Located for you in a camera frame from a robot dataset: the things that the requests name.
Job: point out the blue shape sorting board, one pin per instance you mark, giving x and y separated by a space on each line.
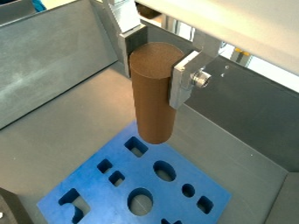
136 183

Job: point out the grey metal bin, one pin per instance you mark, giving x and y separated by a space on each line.
66 100

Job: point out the dark block at corner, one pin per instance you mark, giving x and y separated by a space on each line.
13 212

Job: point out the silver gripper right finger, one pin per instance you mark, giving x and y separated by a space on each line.
188 72

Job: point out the brown cylinder peg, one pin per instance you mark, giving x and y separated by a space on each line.
152 65

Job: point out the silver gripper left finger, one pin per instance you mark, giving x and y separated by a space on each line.
132 32

